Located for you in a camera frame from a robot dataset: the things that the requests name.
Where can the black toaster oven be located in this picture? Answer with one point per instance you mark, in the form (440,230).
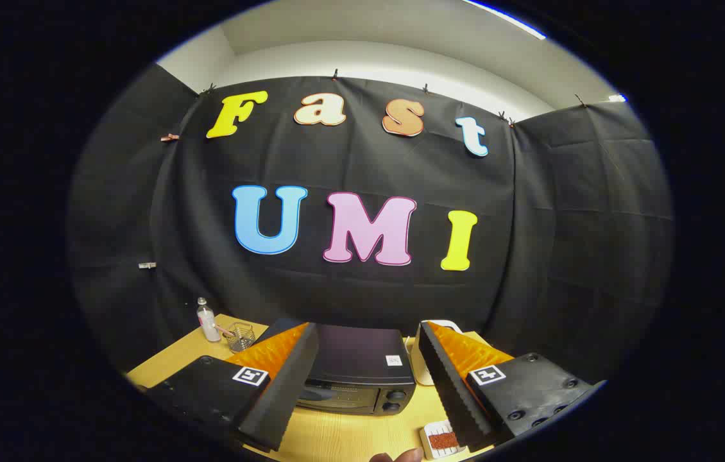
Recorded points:
(356,353)

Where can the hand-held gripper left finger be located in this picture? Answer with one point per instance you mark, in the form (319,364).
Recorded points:
(285,391)

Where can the striped pink straw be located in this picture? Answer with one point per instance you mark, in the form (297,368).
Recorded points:
(224,331)

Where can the clear plastic bottle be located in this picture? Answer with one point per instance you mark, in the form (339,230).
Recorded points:
(208,324)

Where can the white pop-up toaster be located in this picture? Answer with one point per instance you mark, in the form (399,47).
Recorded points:
(419,369)

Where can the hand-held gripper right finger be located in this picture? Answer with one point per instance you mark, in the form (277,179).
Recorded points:
(452,391)

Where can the white ribbed dish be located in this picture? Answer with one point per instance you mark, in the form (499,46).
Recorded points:
(426,443)

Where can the copper clip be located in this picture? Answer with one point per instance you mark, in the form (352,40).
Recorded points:
(169,137)

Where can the brown meat piece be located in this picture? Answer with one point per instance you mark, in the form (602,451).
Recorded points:
(444,441)

